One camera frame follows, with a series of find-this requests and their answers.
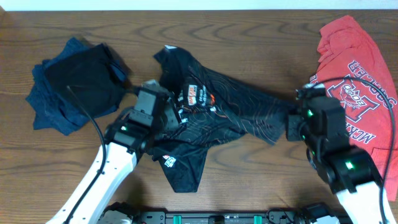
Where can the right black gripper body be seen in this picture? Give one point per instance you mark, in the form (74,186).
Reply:
(296,129)

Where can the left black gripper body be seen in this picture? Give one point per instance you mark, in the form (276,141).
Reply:
(172,121)

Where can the black orange-patterned jersey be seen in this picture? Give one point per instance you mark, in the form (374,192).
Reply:
(214,109)

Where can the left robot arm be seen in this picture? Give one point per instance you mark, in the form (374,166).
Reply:
(122,144)

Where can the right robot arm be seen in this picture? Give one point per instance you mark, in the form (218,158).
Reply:
(349,171)

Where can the folded black garment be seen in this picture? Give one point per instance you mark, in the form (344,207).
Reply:
(93,76)

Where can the red soccer t-shirt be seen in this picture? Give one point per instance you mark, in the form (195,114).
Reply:
(354,71)

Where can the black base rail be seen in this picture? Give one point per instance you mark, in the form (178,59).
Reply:
(274,216)

